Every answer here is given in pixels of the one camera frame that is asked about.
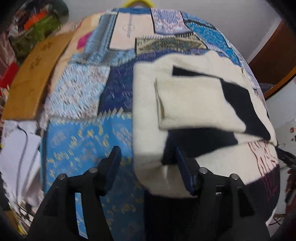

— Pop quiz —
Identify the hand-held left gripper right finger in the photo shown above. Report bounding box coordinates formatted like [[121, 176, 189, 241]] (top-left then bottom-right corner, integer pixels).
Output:
[[174, 146, 271, 241]]

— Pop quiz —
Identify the pile of white papers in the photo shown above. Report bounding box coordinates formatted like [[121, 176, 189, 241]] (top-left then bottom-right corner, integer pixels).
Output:
[[0, 119, 47, 209]]

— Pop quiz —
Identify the black and cream striped sweater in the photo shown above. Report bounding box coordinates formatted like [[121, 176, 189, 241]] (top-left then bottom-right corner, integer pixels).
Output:
[[132, 50, 281, 241]]

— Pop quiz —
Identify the blue patchwork blanket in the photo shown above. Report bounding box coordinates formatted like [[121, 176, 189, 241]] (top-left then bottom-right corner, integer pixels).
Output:
[[39, 8, 266, 241]]

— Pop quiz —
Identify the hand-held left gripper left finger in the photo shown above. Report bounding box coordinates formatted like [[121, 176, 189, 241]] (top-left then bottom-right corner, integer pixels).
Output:
[[28, 146, 122, 241]]

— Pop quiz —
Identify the wooden folding lap table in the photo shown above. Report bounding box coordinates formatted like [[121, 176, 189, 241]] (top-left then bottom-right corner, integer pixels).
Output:
[[2, 31, 77, 121]]

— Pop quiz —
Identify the orange box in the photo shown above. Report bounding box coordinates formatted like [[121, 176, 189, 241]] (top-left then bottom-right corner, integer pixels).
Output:
[[24, 11, 47, 29]]

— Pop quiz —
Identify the yellow foam tube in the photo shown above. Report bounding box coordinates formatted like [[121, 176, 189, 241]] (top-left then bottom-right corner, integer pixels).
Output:
[[122, 0, 154, 7]]

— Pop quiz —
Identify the red box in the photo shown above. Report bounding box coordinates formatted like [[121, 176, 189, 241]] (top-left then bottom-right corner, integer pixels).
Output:
[[0, 61, 20, 88]]

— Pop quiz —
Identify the green fabric storage bag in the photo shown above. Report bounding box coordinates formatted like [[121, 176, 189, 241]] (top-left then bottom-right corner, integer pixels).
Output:
[[11, 14, 63, 58]]

